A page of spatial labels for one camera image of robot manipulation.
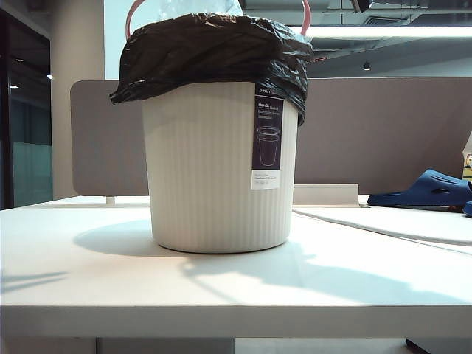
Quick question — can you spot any white round column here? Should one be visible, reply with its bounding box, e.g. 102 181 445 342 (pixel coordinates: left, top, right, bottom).
49 0 106 202

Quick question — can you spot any dark glass partition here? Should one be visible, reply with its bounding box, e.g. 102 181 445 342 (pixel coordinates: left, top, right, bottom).
0 9 52 209

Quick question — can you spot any white yellow printed carton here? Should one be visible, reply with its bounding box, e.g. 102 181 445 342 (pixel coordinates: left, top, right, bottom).
460 128 472 181

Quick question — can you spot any black plastic garbage bag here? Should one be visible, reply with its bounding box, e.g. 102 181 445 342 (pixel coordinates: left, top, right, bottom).
109 12 314 127

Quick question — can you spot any pink ring lid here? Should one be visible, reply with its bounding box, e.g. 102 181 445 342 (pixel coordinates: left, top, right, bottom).
125 0 313 38

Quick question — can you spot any white cable tray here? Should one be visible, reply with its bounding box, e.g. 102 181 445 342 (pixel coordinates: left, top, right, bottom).
293 184 359 207

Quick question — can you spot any white ribbed plastic trash can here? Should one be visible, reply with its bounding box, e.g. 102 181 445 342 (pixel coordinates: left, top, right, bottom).
142 80 299 254

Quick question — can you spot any long ceiling light strip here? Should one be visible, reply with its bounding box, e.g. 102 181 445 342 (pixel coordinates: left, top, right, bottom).
294 25 472 40

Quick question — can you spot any grey desk leg panel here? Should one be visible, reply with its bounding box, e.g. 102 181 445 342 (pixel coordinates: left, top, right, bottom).
94 337 235 354

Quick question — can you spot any clear crumpled plastic bag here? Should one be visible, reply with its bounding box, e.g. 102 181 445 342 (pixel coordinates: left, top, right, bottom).
158 0 243 18

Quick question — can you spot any brown desk divider panel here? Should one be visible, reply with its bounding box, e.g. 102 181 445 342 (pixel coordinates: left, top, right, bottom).
294 77 472 186

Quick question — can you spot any light grey desk divider panel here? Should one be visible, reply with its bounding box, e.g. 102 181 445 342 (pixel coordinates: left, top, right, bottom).
69 80 149 197

